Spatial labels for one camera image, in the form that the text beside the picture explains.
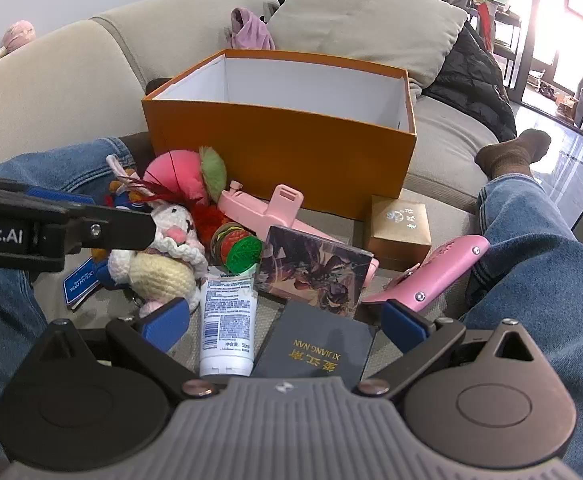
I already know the white cream tube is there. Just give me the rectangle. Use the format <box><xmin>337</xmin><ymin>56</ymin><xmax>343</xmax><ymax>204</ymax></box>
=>
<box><xmin>199</xmin><ymin>267</ymin><xmax>257</xmax><ymax>377</ymax></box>

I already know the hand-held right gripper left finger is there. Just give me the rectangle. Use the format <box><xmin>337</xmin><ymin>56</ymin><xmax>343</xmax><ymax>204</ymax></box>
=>
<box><xmin>36</xmin><ymin>296</ymin><xmax>221</xmax><ymax>401</ymax></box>

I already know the purple art printed box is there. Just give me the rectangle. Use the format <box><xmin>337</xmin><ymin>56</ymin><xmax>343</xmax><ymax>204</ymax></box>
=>
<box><xmin>254</xmin><ymin>225</ymin><xmax>379</xmax><ymax>320</ymax></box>

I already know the dark rectangular box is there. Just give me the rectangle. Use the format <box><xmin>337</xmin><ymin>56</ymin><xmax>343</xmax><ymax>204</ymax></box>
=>
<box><xmin>250</xmin><ymin>300</ymin><xmax>378</xmax><ymax>380</ymax></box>

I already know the person's right leg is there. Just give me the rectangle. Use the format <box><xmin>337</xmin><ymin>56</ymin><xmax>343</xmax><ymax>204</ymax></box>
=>
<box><xmin>464</xmin><ymin>172</ymin><xmax>583</xmax><ymax>480</ymax></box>

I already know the black metal rack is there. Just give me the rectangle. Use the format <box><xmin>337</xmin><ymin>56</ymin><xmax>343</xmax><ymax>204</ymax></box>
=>
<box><xmin>490</xmin><ymin>9</ymin><xmax>523</xmax><ymax>92</ymax></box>

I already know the person's leg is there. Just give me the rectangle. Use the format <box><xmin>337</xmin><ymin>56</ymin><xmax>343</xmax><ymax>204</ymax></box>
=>
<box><xmin>0</xmin><ymin>136</ymin><xmax>137</xmax><ymax>480</ymax></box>
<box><xmin>464</xmin><ymin>172</ymin><xmax>583</xmax><ymax>480</ymax></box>

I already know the person's left leg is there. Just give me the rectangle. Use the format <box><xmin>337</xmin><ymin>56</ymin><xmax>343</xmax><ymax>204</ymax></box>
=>
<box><xmin>0</xmin><ymin>136</ymin><xmax>137</xmax><ymax>480</ymax></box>

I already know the beige fabric sofa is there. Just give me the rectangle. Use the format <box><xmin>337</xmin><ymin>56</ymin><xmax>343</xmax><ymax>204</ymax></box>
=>
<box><xmin>0</xmin><ymin>0</ymin><xmax>522</xmax><ymax>361</ymax></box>

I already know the pink-headed massage stick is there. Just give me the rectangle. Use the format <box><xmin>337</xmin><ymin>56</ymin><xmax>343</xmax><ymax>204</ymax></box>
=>
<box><xmin>0</xmin><ymin>20</ymin><xmax>36</xmax><ymax>77</ymax></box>

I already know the pink cloth garment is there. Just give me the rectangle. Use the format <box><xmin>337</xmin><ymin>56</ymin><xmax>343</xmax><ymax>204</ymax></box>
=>
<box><xmin>229</xmin><ymin>7</ymin><xmax>276</xmax><ymax>51</ymax></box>

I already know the small toy burger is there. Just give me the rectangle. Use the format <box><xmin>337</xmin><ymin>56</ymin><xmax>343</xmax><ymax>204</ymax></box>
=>
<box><xmin>210</xmin><ymin>222</ymin><xmax>264</xmax><ymax>272</ymax></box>

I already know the brown right sock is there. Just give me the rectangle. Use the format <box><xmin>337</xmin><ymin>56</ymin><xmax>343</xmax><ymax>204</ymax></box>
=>
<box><xmin>474</xmin><ymin>128</ymin><xmax>552</xmax><ymax>178</ymax></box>

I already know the blue rectangular tag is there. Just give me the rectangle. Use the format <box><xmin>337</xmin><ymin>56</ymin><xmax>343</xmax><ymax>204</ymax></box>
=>
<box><xmin>63</xmin><ymin>257</ymin><xmax>103</xmax><ymax>311</ymax></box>

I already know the black quilted jacket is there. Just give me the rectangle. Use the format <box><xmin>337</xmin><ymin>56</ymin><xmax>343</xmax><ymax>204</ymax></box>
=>
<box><xmin>421</xmin><ymin>22</ymin><xmax>518</xmax><ymax>143</ymax></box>

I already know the orange cardboard box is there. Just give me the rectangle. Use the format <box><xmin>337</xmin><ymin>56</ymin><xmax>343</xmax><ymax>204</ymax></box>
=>
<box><xmin>142</xmin><ymin>49</ymin><xmax>417</xmax><ymax>221</ymax></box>

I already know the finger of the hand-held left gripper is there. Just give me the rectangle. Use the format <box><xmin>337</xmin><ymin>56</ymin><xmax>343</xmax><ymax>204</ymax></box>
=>
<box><xmin>39</xmin><ymin>206</ymin><xmax>158</xmax><ymax>261</ymax></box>
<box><xmin>0</xmin><ymin>173</ymin><xmax>96</xmax><ymax>210</ymax></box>

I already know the white crochet bunny doll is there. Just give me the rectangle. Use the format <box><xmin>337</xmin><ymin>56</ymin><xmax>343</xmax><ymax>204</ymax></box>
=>
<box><xmin>108</xmin><ymin>200</ymin><xmax>208</xmax><ymax>318</ymax></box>

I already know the red feather toy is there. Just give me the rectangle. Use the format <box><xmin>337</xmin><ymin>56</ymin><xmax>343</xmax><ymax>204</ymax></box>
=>
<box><xmin>132</xmin><ymin>175</ymin><xmax>231</xmax><ymax>247</ymax></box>

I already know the pink fluffy plush ball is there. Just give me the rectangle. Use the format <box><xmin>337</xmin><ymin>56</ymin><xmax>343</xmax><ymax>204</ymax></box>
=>
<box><xmin>144</xmin><ymin>146</ymin><xmax>228</xmax><ymax>207</ymax></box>

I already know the small brown cardboard box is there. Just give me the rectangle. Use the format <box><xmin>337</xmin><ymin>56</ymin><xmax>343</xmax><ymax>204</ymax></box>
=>
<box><xmin>363</xmin><ymin>195</ymin><xmax>432</xmax><ymax>271</ymax></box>

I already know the long pink plastic tool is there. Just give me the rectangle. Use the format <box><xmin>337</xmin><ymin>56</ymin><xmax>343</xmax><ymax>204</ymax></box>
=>
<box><xmin>218</xmin><ymin>182</ymin><xmax>378</xmax><ymax>286</ymax></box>

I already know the pink snap pouch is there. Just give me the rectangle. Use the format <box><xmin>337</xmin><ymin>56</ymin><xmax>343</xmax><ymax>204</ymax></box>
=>
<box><xmin>361</xmin><ymin>234</ymin><xmax>492</xmax><ymax>318</ymax></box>

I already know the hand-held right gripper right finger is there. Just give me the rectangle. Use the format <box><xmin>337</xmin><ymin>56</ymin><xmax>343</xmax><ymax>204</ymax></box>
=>
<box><xmin>356</xmin><ymin>298</ymin><xmax>541</xmax><ymax>400</ymax></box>

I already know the beige sofa cushion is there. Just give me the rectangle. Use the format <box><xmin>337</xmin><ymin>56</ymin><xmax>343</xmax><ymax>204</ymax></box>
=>
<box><xmin>266</xmin><ymin>0</ymin><xmax>469</xmax><ymax>92</ymax></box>

